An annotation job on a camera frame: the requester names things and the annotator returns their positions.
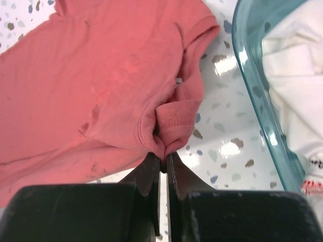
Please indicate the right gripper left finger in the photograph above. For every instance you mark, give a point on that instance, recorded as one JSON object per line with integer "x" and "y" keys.
{"x": 123, "y": 211}

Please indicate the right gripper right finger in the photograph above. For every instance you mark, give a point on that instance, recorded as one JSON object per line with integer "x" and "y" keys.
{"x": 198, "y": 212}

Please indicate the salmon pink t-shirt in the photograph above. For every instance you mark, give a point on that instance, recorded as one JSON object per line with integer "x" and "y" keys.
{"x": 97, "y": 86}

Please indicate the white t-shirt in bin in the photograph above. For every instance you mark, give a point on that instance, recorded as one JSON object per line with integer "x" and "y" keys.
{"x": 292, "y": 64}

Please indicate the teal transparent plastic bin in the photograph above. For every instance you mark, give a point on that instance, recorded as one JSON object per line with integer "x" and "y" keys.
{"x": 252, "y": 21}

